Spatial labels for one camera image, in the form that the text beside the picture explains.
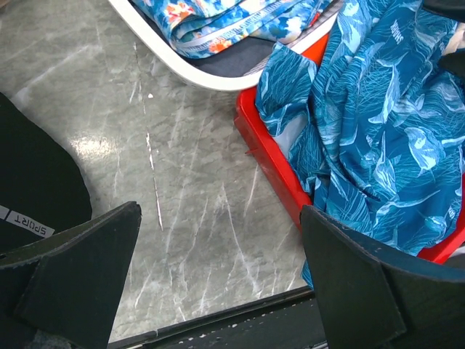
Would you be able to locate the red plastic tray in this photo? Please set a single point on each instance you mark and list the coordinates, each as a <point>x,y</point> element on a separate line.
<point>285,184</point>

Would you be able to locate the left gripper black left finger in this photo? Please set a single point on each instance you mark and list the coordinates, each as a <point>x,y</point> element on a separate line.
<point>71,283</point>

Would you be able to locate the blue shark print shorts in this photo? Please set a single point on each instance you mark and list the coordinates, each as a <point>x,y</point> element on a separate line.
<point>375,132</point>

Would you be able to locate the white perforated plastic basket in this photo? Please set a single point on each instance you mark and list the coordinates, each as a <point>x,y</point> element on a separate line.
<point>311,44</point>

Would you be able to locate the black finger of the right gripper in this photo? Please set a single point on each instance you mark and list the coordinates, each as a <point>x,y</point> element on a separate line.
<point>453,58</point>

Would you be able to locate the black sport shorts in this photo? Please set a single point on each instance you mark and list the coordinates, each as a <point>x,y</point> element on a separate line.
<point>42,189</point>

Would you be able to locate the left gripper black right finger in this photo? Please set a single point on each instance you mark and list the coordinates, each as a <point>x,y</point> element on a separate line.
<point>371,295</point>

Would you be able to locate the blue floral shorts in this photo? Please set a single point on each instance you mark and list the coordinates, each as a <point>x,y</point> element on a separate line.
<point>198,29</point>

